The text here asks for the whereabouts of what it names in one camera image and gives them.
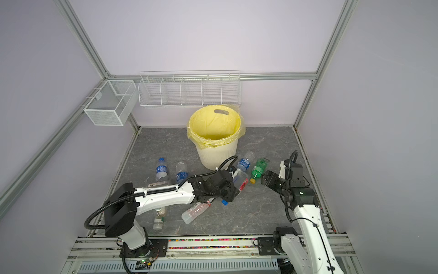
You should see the white mesh box basket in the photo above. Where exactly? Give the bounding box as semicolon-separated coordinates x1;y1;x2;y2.
84;80;139;126

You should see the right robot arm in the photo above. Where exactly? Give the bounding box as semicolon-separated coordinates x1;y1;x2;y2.
261;161;343;274

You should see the Pocari bottle blue label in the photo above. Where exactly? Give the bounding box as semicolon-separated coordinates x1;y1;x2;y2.
176;161;188;184

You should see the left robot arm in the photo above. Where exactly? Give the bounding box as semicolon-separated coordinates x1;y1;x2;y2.
84;155;238;251

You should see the green Sprite bottle yellow cap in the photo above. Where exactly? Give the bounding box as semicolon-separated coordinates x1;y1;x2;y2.
249;158;269;184

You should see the aluminium front rail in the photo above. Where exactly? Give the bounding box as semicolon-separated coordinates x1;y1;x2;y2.
63;233;357;263

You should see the white wire shelf basket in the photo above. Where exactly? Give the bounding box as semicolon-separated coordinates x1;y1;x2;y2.
138;70;242;107

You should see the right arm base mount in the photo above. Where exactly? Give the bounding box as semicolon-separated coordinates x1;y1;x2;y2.
253;236;286;256

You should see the cream plastic waste bin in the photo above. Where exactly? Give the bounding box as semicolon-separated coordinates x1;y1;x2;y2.
194;140;239;170

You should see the yellow bin liner bag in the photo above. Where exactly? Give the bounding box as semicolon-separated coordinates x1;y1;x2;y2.
187;105;246;149

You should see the clear bottle red label blue cap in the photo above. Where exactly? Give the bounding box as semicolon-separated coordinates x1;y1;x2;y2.
221;169;249;206

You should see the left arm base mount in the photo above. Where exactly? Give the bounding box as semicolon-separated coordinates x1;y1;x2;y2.
119;238;169;258

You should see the white vented cable duct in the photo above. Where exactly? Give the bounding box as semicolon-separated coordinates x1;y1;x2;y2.
78;259;280;274

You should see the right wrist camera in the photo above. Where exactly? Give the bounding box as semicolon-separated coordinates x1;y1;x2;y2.
278;159;290;180

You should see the clear bottle green label front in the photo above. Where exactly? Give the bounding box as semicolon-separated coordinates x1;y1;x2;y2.
153;207;167;230

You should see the small clear bottle lying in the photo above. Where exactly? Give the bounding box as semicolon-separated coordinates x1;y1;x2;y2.
147;181;170;188

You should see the clear bottle blue label white cap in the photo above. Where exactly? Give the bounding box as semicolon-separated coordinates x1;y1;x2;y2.
236;150;256;172

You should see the small bottle blue cap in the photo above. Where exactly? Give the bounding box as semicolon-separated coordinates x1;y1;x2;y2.
156;158;168;182

